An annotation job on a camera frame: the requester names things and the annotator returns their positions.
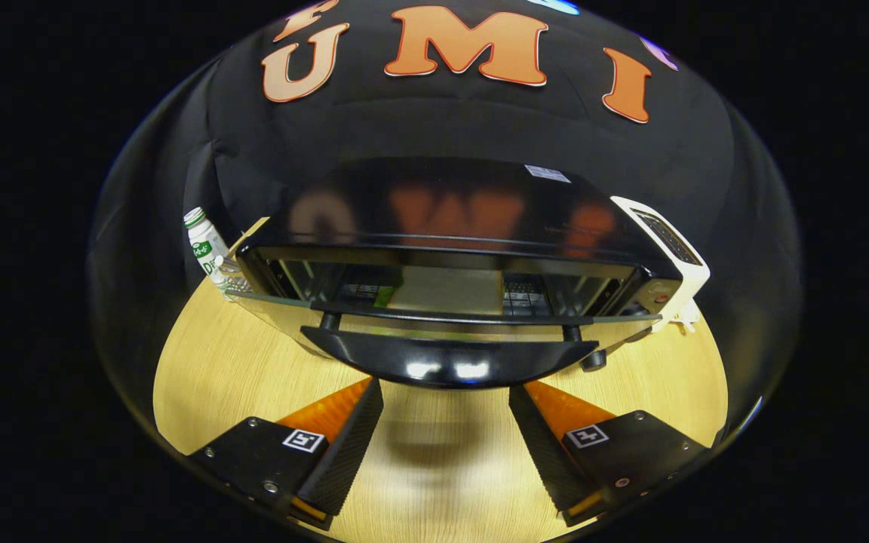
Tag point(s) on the white pop-up toaster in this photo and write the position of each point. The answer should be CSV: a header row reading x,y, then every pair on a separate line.
x,y
695,275

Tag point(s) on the black toaster oven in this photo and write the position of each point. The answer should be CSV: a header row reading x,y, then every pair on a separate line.
x,y
449,362

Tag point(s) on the white bottle with green label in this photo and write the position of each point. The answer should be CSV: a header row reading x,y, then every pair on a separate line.
x,y
204,245

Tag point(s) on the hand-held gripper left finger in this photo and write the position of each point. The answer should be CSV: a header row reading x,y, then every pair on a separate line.
x,y
348,445

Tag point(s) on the lettuce sandwich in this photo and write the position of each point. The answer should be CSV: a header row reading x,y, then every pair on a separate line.
x,y
449,290

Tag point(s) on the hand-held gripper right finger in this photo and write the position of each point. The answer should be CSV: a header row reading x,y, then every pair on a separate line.
x,y
544,445

